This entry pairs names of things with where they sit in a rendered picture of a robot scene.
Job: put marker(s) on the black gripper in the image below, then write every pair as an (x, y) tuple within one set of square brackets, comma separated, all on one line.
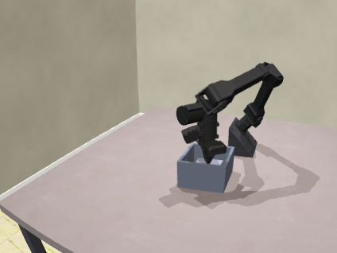
[(213, 147)]

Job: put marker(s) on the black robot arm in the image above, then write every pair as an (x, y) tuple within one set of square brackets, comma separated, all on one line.
[(221, 93)]

